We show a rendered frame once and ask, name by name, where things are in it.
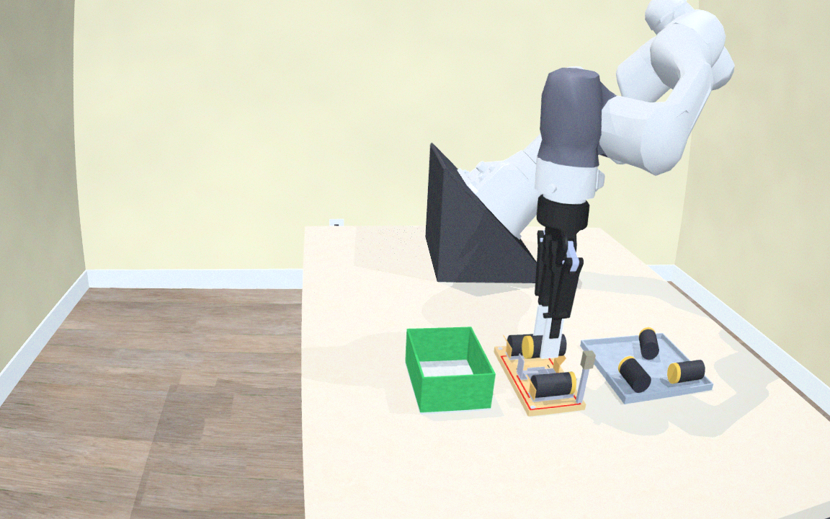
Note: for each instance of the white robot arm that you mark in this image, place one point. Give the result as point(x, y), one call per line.
point(579, 113)

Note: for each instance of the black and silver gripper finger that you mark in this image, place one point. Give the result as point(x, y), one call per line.
point(542, 286)
point(563, 285)

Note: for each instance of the light blue tray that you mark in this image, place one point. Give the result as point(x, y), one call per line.
point(610, 351)

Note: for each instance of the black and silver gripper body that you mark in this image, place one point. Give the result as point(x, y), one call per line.
point(569, 219)

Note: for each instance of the green open-top box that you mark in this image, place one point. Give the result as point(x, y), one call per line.
point(434, 356)

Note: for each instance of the black battery with yellow end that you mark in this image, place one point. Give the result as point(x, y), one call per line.
point(634, 374)
point(554, 384)
point(686, 371)
point(531, 346)
point(515, 342)
point(648, 343)

